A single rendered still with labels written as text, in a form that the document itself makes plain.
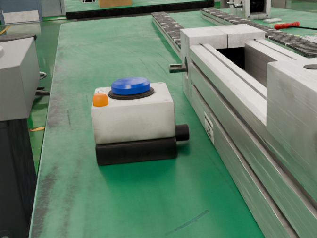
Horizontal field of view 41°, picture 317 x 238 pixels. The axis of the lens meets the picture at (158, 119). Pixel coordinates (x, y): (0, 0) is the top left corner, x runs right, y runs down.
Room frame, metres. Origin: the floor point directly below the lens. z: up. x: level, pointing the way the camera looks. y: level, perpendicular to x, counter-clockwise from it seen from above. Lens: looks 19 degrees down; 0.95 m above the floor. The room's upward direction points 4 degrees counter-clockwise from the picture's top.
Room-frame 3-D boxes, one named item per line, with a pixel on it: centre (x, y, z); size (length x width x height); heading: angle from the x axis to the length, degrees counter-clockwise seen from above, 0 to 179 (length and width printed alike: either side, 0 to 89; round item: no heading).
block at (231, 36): (0.60, -0.08, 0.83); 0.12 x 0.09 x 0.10; 94
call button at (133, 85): (0.43, 0.03, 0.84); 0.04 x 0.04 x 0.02
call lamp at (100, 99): (0.39, 0.05, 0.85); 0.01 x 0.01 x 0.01
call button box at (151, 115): (0.43, 0.02, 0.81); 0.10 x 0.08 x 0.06; 94
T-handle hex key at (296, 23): (1.17, -0.41, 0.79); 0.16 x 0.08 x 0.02; 21
